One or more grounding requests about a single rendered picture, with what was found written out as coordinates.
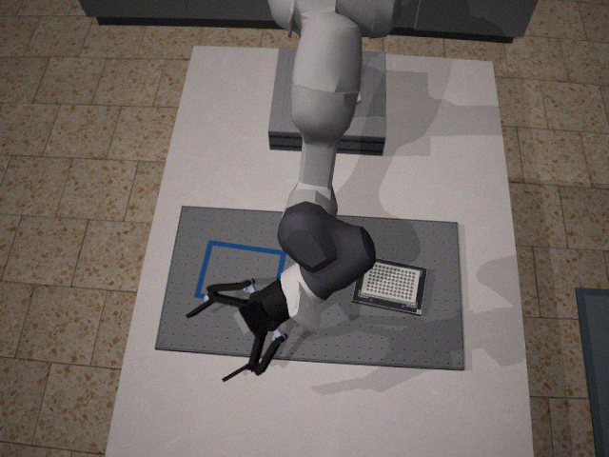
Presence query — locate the blue tape outline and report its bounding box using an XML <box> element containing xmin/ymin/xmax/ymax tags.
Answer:
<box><xmin>194</xmin><ymin>240</ymin><xmax>286</xmax><ymax>299</ymax></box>

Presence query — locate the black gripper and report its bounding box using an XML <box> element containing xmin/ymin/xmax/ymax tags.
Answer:
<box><xmin>186</xmin><ymin>277</ymin><xmax>290</xmax><ymax>382</ymax></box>

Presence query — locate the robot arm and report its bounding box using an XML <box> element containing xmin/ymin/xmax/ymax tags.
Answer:
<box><xmin>268</xmin><ymin>0</ymin><xmax>401</xmax><ymax>332</ymax></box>

